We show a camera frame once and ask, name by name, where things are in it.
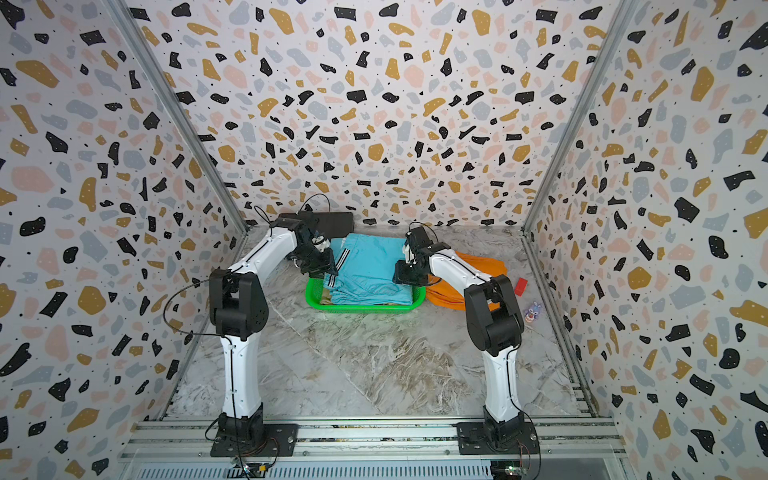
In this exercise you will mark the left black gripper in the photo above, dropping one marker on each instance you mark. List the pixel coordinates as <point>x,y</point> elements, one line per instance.
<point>326,266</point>

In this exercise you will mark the tan pants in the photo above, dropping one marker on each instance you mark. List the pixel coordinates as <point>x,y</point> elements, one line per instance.
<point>326,297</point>

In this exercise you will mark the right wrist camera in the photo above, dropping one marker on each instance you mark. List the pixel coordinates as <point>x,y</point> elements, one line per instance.
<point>410,254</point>

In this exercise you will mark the small purple toy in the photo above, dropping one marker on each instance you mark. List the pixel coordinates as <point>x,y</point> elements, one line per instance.
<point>532,313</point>

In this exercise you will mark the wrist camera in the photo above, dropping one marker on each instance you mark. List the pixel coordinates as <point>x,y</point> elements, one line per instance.
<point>321,243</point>
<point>410,254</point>

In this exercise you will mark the left aluminium corner post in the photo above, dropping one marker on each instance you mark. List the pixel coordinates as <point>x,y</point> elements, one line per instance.
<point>122,17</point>

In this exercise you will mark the small red block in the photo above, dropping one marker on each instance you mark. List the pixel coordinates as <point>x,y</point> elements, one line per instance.
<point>521,286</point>

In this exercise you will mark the aluminium corner post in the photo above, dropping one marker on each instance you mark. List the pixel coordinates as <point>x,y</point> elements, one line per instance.
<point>122,17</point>
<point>617,27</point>

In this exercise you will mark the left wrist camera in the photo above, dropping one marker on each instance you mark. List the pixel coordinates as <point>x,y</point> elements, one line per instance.
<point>321,243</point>

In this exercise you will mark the green plastic basket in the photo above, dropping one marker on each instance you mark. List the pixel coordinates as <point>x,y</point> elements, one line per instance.
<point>315,286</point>

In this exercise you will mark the black flat box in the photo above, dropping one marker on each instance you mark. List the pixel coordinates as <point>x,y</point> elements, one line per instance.
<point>331,225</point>

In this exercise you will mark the right aluminium corner post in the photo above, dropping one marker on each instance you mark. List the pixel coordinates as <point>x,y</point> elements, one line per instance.
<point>617,27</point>

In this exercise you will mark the teal pants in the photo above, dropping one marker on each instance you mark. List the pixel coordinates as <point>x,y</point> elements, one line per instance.
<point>366,267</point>

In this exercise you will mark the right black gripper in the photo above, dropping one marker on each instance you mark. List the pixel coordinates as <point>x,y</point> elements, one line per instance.
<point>400,275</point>

